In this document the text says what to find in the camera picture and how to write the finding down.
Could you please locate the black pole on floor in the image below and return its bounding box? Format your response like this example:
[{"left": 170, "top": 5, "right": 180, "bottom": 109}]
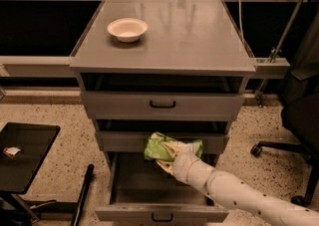
[{"left": 71, "top": 164, "right": 95, "bottom": 226}]

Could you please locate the white paper bowl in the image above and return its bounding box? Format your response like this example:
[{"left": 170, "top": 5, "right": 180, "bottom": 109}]
[{"left": 107, "top": 18, "right": 149, "bottom": 43}]

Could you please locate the green rice chip bag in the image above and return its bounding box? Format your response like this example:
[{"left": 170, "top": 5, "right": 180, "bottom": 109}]
[{"left": 144, "top": 132, "right": 203, "bottom": 162}]

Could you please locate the grey drawer cabinet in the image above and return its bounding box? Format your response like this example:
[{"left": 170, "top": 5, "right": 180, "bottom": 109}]
[{"left": 70, "top": 0, "right": 256, "bottom": 162}]

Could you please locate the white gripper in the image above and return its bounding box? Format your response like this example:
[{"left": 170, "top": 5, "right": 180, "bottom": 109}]
[{"left": 157, "top": 142, "right": 213, "bottom": 185}]

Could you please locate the top grey drawer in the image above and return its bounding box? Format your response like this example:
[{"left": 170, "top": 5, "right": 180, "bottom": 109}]
[{"left": 81, "top": 73, "right": 243, "bottom": 121}]

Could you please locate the white cable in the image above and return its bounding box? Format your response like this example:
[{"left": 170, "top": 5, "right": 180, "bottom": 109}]
[{"left": 230, "top": 0, "right": 247, "bottom": 47}]

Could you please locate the bottom grey drawer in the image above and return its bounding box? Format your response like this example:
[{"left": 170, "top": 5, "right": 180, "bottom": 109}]
[{"left": 96, "top": 152, "right": 228, "bottom": 224}]

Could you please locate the grey drawer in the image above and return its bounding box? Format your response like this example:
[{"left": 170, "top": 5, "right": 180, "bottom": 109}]
[
  {"left": 96, "top": 152, "right": 228, "bottom": 224},
  {"left": 81, "top": 73, "right": 243, "bottom": 121},
  {"left": 95, "top": 118, "right": 230, "bottom": 155}
]

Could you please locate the small white paper scrap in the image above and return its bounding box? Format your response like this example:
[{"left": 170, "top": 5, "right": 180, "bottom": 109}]
[{"left": 3, "top": 147, "right": 21, "bottom": 158}]

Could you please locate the metal diagonal rod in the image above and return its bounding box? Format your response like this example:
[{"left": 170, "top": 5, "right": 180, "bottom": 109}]
[{"left": 254, "top": 0, "right": 308, "bottom": 107}]

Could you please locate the black side table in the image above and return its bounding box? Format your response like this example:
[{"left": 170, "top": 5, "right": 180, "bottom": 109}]
[{"left": 0, "top": 122, "right": 60, "bottom": 226}]

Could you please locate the middle grey drawer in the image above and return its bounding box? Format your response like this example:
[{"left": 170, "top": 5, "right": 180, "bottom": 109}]
[{"left": 95, "top": 118, "right": 230, "bottom": 155}]

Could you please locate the black office chair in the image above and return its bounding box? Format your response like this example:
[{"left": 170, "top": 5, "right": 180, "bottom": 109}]
[{"left": 250, "top": 14, "right": 319, "bottom": 206}]

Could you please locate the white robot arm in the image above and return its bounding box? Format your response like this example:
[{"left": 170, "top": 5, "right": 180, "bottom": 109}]
[{"left": 160, "top": 142, "right": 319, "bottom": 226}]

